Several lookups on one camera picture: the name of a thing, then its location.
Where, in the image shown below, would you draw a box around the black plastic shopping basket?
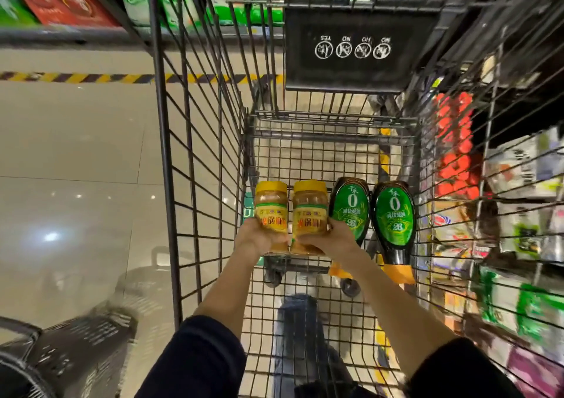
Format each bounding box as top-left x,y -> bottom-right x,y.
0,309 -> 140,398

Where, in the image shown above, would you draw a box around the group of small red packets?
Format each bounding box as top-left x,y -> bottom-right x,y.
434,91 -> 482,201

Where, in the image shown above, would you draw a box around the person's right forearm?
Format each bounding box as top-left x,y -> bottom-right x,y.
348,254 -> 459,379

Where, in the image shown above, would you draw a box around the black wire shopping cart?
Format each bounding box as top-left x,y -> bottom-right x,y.
145,0 -> 564,398

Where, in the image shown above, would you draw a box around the blue jeans legs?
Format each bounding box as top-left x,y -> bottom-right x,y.
271,294 -> 367,398

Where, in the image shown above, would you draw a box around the dark blue sleeve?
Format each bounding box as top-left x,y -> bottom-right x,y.
134,315 -> 247,398
405,337 -> 525,398

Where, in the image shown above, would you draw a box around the dark blue right sleeve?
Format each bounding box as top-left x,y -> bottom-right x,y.
405,337 -> 525,398

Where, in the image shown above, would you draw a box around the black snack shelving unit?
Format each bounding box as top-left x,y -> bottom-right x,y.
0,0 -> 380,53

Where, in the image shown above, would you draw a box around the person's left forearm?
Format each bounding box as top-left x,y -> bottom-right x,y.
193,252 -> 265,339

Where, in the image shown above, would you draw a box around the group of assorted food packets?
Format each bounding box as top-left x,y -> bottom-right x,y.
422,124 -> 564,398

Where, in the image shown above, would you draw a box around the yellow black floor tape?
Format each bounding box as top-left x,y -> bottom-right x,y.
0,70 -> 285,85

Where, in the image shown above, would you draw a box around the person's left hand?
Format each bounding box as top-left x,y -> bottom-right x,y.
233,219 -> 290,264

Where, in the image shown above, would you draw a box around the green floor arrow sticker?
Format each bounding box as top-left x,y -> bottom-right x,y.
241,192 -> 265,267

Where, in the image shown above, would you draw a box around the person's right hand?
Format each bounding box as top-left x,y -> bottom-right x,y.
310,218 -> 373,278

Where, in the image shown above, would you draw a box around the dark blue left sleeve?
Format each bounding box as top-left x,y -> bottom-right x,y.
134,315 -> 247,398

